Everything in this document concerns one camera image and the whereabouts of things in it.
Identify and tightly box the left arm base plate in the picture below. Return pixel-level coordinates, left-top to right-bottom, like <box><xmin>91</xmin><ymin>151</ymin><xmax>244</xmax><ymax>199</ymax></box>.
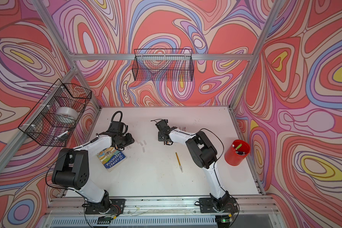
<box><xmin>83</xmin><ymin>199</ymin><xmax>126</xmax><ymax>216</ymax></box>

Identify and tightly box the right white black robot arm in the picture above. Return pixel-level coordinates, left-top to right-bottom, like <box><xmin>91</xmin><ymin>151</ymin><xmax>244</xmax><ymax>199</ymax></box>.
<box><xmin>154</xmin><ymin>119</ymin><xmax>230</xmax><ymax>212</ymax></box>

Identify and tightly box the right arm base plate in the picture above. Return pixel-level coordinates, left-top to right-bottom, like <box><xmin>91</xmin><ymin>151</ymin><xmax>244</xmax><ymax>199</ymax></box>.
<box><xmin>195</xmin><ymin>197</ymin><xmax>238</xmax><ymax>214</ymax></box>

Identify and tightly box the black wire basket wall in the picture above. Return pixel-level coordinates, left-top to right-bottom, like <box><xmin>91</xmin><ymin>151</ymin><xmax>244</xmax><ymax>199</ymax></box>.
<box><xmin>132</xmin><ymin>48</ymin><xmax>194</xmax><ymax>82</ymax></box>
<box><xmin>18</xmin><ymin>79</ymin><xmax>92</xmax><ymax>147</ymax></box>

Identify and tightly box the black wire basket left wall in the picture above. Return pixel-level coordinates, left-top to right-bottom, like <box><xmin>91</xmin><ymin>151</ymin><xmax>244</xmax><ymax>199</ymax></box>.
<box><xmin>18</xmin><ymin>79</ymin><xmax>92</xmax><ymax>147</ymax></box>

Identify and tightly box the black wire basket back wall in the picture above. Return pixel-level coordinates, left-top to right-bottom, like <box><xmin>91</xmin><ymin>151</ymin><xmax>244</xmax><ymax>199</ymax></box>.
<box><xmin>132</xmin><ymin>48</ymin><xmax>194</xmax><ymax>82</ymax></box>

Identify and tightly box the grey duct tape roll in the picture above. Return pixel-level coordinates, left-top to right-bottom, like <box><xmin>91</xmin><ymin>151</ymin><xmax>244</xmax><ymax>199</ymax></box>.
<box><xmin>55</xmin><ymin>107</ymin><xmax>78</xmax><ymax>124</ymax></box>

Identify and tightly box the small object in left basket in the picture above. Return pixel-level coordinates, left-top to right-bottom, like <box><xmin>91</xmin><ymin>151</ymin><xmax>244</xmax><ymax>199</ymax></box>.
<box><xmin>55</xmin><ymin>131</ymin><xmax>69</xmax><ymax>142</ymax></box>

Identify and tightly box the red plastic cup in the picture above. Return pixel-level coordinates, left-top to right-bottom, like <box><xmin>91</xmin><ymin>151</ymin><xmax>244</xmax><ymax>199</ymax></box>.
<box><xmin>224</xmin><ymin>140</ymin><xmax>251</xmax><ymax>166</ymax></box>

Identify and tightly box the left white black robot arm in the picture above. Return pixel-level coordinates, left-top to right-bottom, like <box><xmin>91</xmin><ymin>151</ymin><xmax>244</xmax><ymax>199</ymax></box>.
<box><xmin>51</xmin><ymin>133</ymin><xmax>135</xmax><ymax>214</ymax></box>

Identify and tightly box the blue treehouse paperback book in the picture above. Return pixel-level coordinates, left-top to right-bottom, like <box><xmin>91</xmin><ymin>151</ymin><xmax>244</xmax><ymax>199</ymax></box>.
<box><xmin>97</xmin><ymin>147</ymin><xmax>127</xmax><ymax>172</ymax></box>

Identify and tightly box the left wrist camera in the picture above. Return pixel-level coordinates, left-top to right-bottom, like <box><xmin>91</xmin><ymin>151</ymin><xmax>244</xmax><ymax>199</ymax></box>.
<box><xmin>107</xmin><ymin>121</ymin><xmax>128</xmax><ymax>135</ymax></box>

